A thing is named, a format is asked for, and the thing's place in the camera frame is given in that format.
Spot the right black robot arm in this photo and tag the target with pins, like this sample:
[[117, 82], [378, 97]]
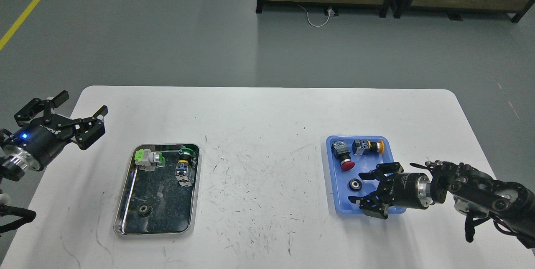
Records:
[[479, 197]]

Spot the green selector switch blue contacts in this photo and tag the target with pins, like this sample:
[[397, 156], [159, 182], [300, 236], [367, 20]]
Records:
[[186, 167]]

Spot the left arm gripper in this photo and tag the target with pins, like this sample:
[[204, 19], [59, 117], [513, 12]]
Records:
[[34, 146]]

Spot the black gear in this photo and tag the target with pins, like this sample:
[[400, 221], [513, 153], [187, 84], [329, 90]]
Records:
[[145, 210], [355, 185]]

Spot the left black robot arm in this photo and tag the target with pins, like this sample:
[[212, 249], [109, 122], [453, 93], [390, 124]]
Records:
[[12, 177]]

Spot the yellow push button switch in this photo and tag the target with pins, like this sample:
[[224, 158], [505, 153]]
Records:
[[366, 146]]

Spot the red mushroom push button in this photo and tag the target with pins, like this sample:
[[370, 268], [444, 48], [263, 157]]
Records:
[[342, 153]]

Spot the green push button switch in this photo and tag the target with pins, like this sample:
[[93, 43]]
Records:
[[148, 160]]

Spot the blue plastic tray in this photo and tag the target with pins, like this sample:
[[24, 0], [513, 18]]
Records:
[[339, 179]]

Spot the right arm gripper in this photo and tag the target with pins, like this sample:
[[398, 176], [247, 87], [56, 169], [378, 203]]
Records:
[[404, 189]]

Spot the silver metal tray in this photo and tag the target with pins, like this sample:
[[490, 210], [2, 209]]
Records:
[[173, 206]]

